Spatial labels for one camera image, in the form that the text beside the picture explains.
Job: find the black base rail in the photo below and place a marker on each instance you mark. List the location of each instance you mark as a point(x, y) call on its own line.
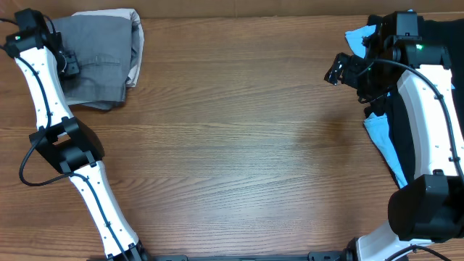
point(246, 257)

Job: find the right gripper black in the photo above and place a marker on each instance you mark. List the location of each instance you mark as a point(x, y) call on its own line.
point(351, 64)

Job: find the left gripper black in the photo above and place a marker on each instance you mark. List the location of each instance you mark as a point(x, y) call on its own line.
point(75, 68)

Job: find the grey shorts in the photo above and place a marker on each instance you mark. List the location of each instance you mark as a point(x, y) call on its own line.
point(102, 45)

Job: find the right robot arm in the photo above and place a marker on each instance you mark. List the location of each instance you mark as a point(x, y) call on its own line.
point(428, 208)

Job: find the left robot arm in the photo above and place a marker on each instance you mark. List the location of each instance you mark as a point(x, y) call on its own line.
point(65, 142)

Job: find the beige folded shorts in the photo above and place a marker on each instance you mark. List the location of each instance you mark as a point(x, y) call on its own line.
point(137, 33)

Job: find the black and blue garment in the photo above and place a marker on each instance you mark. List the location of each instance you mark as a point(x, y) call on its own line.
point(388, 137)

